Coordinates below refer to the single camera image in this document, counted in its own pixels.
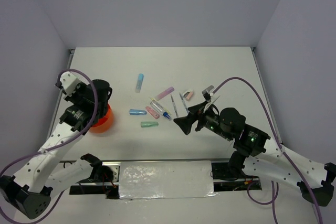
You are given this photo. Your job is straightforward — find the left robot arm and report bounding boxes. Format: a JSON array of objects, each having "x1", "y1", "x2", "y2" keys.
[{"x1": 1, "y1": 79, "x2": 113, "y2": 220}]

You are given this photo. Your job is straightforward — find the blue capped highlighter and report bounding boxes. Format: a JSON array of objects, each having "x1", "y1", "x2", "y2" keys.
[{"x1": 135, "y1": 73, "x2": 144, "y2": 93}]

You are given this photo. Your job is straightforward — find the yellow pen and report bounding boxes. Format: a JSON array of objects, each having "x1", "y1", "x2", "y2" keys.
[{"x1": 149, "y1": 97, "x2": 171, "y2": 114}]

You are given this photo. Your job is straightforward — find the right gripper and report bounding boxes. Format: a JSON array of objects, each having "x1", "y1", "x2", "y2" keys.
[{"x1": 173, "y1": 100, "x2": 233, "y2": 141}]

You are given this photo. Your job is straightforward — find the green plastic case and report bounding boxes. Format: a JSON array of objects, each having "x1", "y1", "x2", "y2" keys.
[{"x1": 140, "y1": 121, "x2": 159, "y2": 128}]

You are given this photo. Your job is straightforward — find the clear blue pen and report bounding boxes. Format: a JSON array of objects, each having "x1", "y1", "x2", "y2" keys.
[
  {"x1": 170, "y1": 95, "x2": 179, "y2": 118},
  {"x1": 179, "y1": 93, "x2": 189, "y2": 113}
]

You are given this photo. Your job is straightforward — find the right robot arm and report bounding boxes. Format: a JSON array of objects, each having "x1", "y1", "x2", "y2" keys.
[{"x1": 174, "y1": 102, "x2": 335, "y2": 207}]

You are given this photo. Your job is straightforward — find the pink purple highlighter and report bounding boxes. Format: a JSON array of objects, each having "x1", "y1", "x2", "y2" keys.
[{"x1": 154, "y1": 87, "x2": 175, "y2": 101}]

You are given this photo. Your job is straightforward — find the blue plastic case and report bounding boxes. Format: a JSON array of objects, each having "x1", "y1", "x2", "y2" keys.
[{"x1": 129, "y1": 109, "x2": 147, "y2": 115}]

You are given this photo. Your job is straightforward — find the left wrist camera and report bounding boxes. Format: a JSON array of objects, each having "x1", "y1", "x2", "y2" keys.
[{"x1": 55, "y1": 71, "x2": 81, "y2": 96}]

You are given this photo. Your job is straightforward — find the pink plastic case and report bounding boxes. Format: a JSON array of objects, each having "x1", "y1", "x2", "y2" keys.
[{"x1": 145, "y1": 106, "x2": 160, "y2": 120}]

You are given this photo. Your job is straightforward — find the foil covered panel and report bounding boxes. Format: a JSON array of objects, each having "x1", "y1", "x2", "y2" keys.
[{"x1": 119, "y1": 161, "x2": 216, "y2": 199}]

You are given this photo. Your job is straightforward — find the clear spray bottle blue cap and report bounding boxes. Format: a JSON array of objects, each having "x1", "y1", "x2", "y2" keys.
[{"x1": 150, "y1": 101, "x2": 171, "y2": 120}]

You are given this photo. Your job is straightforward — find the metal rail base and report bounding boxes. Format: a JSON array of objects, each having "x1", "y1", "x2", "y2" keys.
[{"x1": 69, "y1": 159, "x2": 262, "y2": 200}]

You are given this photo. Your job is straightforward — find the orange round organizer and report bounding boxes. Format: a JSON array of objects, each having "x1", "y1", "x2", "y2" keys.
[{"x1": 89, "y1": 104, "x2": 114, "y2": 134}]

